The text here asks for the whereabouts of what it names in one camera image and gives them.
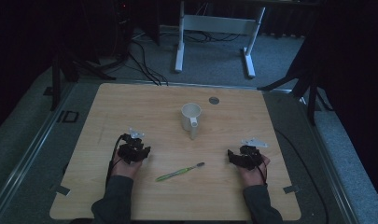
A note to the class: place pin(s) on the white metal desk frame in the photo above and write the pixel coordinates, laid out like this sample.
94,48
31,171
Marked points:
217,24

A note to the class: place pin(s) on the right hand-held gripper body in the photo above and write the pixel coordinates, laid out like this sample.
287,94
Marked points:
250,155

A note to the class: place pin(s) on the person's left hand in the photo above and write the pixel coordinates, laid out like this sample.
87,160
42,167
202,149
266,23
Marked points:
127,169

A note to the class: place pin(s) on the white cup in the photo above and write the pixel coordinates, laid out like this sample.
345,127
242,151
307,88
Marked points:
189,119

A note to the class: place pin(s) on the dark equipment with red light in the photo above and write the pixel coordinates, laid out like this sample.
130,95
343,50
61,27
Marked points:
123,28

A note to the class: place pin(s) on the grey tape piece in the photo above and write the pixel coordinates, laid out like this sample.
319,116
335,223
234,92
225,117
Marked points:
291,189
61,189

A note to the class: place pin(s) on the person's right hand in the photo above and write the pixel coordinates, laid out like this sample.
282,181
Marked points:
253,177

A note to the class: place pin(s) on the metal floor rail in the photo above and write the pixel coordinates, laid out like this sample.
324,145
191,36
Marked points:
329,168
28,149

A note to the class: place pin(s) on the green toothbrush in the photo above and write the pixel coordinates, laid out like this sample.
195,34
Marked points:
177,172

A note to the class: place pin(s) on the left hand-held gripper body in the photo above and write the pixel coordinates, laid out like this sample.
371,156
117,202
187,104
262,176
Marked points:
132,149

